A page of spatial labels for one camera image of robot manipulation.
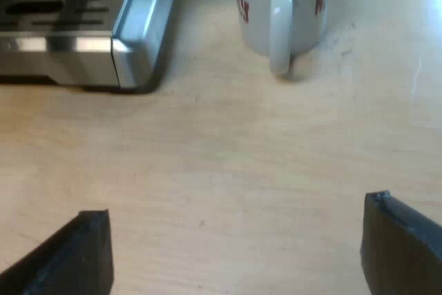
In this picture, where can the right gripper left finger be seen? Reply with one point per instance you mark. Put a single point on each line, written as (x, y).
(74, 260)

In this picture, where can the white mug with red and black print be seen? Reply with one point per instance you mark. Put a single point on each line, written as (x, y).
(281, 11)

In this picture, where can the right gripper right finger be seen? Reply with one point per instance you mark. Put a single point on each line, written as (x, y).
(397, 250)

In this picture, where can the steel espresso machine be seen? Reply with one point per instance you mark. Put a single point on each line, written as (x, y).
(86, 29)

